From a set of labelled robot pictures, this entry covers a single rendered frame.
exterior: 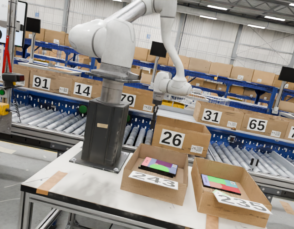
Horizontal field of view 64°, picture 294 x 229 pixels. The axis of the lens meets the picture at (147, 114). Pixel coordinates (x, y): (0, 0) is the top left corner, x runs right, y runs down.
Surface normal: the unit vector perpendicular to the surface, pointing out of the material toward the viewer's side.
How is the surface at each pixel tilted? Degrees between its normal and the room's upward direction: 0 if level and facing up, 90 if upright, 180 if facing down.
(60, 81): 90
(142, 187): 92
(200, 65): 90
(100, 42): 90
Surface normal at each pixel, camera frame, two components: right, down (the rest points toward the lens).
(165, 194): -0.17, 0.20
